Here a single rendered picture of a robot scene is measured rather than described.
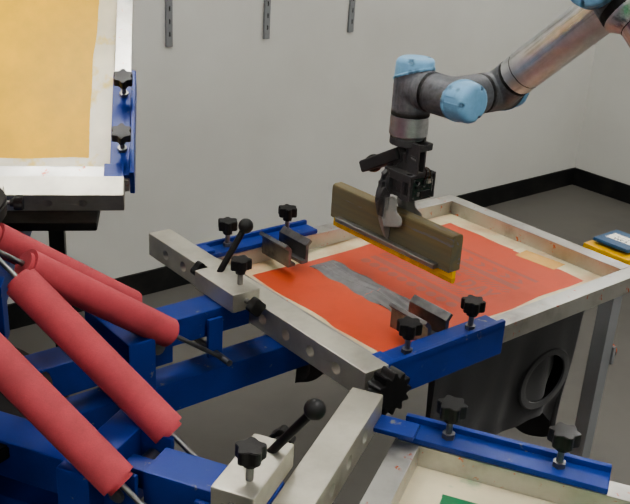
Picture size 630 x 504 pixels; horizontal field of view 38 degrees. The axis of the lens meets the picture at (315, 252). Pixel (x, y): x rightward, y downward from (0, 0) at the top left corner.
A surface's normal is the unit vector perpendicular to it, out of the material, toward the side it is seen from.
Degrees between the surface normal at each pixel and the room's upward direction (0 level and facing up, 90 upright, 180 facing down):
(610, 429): 0
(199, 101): 90
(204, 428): 0
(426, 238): 90
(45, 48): 32
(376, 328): 0
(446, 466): 90
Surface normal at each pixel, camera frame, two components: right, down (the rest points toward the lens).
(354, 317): 0.05, -0.92
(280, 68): 0.62, 0.33
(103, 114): 0.12, -0.57
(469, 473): -0.36, 0.34
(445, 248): -0.78, 0.20
